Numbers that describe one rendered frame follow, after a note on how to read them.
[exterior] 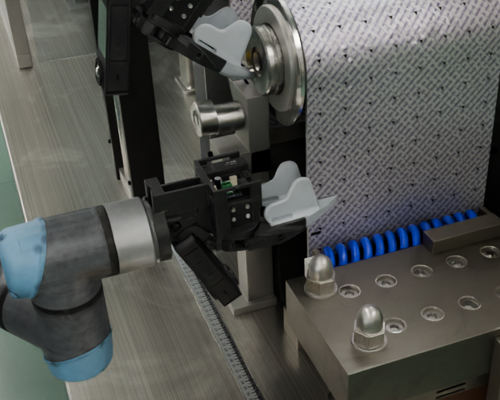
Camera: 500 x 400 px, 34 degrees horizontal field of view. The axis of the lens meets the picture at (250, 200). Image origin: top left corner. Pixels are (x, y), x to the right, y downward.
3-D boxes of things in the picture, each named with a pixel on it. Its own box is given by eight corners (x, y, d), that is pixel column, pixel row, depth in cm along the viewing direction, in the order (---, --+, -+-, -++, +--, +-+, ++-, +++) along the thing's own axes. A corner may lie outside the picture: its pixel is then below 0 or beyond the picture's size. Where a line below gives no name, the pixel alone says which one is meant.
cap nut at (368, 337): (344, 334, 84) (344, 300, 82) (376, 325, 85) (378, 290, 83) (360, 357, 82) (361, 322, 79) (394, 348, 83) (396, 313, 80)
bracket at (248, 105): (218, 295, 111) (200, 86, 95) (263, 283, 113) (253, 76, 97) (230, 318, 107) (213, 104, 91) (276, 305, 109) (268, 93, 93)
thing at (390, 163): (306, 256, 97) (305, 115, 87) (479, 211, 104) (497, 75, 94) (309, 259, 97) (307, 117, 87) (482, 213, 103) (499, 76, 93)
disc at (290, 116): (253, 95, 99) (247, -28, 92) (257, 94, 99) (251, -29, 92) (301, 148, 87) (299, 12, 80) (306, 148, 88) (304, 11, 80)
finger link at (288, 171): (333, 159, 92) (255, 177, 89) (333, 203, 95) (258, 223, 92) (321, 146, 94) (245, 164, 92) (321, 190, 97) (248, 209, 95)
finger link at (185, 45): (231, 66, 84) (159, 22, 80) (222, 78, 84) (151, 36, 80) (218, 51, 88) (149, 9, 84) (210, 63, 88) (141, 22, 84)
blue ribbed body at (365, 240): (315, 266, 98) (315, 242, 96) (473, 225, 104) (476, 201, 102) (328, 283, 95) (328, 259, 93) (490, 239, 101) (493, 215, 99)
